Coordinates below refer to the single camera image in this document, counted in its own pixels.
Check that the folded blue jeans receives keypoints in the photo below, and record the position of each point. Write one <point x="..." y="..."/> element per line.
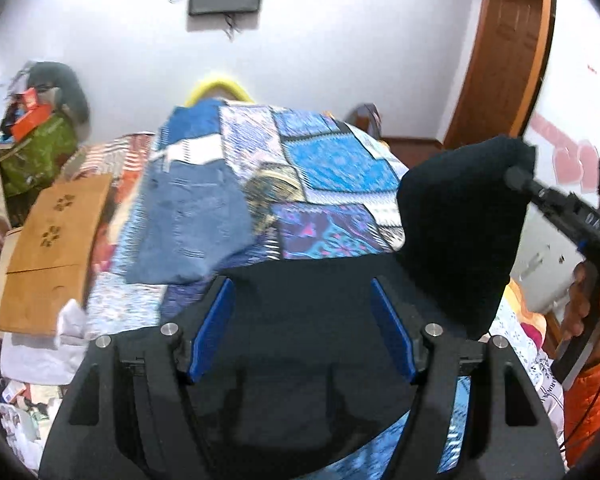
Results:
<point x="196" y="216"/>

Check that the right hand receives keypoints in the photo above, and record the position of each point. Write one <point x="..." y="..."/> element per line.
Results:
<point x="577" y="310"/>

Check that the blue patchwork bedspread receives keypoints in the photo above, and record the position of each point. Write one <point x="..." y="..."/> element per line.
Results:
<point x="315" y="189"/>

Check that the wooden door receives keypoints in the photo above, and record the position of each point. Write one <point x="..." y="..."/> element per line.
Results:
<point x="504" y="71"/>

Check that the white metal panel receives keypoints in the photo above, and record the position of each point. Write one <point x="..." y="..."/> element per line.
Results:
<point x="544" y="262"/>

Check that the yellow round object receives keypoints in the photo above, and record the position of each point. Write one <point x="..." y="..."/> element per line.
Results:
<point x="218" y="88"/>

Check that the black pants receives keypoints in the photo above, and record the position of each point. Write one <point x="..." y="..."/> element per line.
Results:
<point x="302" y="376"/>

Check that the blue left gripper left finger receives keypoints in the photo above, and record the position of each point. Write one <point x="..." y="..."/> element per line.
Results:
<point x="209" y="335"/>

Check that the orange box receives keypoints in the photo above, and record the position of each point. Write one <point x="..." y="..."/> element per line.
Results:
<point x="31" y="112"/>

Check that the grey plush pillow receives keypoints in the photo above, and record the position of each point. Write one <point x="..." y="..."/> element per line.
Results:
<point x="57" y="84"/>

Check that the wooden lap desk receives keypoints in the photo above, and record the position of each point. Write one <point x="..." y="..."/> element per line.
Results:
<point x="51" y="258"/>

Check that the green patterned bag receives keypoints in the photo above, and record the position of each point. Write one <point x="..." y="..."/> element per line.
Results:
<point x="36" y="161"/>

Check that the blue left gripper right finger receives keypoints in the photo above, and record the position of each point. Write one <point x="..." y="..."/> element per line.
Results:
<point x="397" y="341"/>

